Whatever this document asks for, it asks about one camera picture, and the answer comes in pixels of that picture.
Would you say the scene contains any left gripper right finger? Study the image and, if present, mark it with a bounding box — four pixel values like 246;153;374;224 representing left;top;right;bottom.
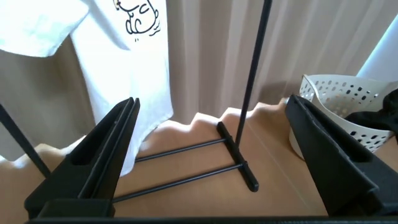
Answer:
284;93;398;217

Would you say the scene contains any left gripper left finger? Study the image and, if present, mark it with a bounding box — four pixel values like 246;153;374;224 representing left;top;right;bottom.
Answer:
24;96;141;218

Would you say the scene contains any black garment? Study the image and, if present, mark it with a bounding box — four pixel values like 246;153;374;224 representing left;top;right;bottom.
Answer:
344;88;398;144

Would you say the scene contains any white printed t-shirt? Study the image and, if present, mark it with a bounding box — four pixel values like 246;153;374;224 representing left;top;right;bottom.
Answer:
0;0;174;177

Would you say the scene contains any white laundry basket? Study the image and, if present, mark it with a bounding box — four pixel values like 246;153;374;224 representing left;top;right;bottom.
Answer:
288;73;398;160

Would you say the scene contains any black clothes rack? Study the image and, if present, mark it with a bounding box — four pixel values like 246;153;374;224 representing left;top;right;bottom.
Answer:
0;0;274;203

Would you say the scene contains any beige curtain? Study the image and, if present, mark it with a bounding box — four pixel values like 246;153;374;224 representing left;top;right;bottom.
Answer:
0;0;398;162

